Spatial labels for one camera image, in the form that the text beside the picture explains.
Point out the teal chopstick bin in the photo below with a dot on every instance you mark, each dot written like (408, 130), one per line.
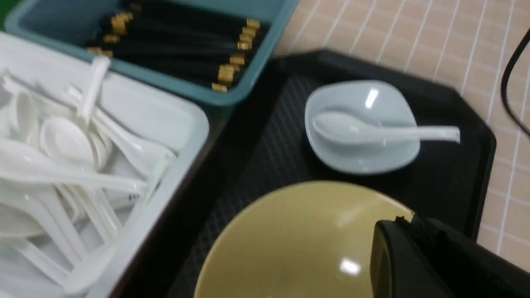
(64, 25)

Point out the pile of black chopsticks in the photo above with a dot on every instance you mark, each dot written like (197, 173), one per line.
(206, 48)

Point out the white ceramic soup spoon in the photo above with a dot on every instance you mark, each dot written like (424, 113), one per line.
(344, 128)

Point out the light grey spoon bin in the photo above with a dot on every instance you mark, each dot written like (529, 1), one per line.
(142, 110)

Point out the yellow noodle bowl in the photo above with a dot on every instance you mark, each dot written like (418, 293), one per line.
(307, 240)

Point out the black plastic serving tray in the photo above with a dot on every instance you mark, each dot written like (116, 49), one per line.
(264, 147)

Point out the white square side dish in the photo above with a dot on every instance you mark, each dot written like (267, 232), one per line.
(375, 102)

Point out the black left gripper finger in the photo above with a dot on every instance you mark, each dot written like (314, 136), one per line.
(425, 258)

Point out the pile of white spoons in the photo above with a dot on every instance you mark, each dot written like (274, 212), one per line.
(71, 154)

